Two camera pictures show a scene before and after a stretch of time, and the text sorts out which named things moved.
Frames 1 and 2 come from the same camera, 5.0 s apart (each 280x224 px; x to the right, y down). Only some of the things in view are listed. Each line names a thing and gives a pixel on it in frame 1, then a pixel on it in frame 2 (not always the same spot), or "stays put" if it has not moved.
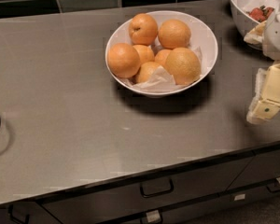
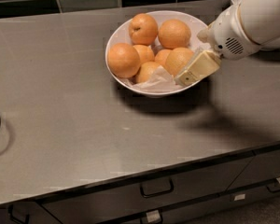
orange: x=143 y=29 stays put
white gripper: x=278 y=35 -> x=228 y=35
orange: x=183 y=64 stays put
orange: x=123 y=60 stays put
